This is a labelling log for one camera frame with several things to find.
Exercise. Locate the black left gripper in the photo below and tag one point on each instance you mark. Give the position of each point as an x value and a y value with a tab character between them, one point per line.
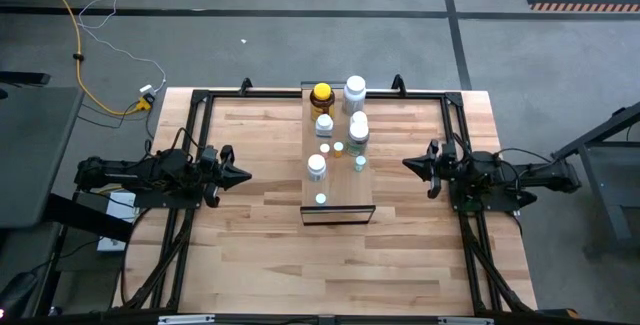
212	190

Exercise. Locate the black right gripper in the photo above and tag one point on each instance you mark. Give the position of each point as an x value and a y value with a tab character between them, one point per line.
452	172

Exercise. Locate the small green pill bottle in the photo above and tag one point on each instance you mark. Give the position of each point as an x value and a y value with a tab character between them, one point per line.
360	161

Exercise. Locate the white bottle with green label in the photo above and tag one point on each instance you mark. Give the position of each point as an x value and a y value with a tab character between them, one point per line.
358	131

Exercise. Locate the white bottle with grey label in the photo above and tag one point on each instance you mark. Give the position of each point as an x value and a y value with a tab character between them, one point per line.
316	162

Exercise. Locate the small white pill bottle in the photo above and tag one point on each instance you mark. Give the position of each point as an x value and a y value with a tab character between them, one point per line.
320	198

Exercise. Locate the small orange pill bottle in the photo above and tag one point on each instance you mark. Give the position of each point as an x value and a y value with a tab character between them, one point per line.
338	146

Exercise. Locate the small pink pill bottle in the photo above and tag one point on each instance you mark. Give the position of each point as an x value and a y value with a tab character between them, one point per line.
324	148

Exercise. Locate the white bottle with blue label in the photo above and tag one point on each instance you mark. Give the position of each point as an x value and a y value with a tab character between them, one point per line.
325	124

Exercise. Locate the tall white medicine bottle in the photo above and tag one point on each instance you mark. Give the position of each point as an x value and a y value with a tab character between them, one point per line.
355	85

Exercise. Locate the amber bottle with yellow cap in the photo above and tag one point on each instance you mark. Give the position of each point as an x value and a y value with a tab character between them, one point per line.
322	92

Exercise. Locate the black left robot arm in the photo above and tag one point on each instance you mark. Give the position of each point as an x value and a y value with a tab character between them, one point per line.
130	172

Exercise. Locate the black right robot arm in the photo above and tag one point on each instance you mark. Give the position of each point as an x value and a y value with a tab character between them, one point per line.
530	175

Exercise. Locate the white power box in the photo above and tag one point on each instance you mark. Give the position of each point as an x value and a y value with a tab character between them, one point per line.
120	212

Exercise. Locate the black metal stand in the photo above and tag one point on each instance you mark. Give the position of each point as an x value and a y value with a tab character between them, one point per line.
607	200

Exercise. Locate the grey desk top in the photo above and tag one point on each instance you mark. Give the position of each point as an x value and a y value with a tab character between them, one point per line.
30	140

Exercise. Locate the black metal bar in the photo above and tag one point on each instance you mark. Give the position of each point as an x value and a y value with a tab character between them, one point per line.
25	78

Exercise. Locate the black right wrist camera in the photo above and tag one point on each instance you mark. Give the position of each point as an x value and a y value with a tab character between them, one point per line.
448	150

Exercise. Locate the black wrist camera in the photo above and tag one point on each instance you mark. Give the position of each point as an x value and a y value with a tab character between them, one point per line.
448	150
209	157

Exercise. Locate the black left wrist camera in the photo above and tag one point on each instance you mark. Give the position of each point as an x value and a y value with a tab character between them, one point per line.
209	157

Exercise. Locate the black aluminium rig frame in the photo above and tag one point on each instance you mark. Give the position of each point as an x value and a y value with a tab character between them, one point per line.
425	95

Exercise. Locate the silver metal bracket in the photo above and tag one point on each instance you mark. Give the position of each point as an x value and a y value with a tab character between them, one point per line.
465	321
187	319

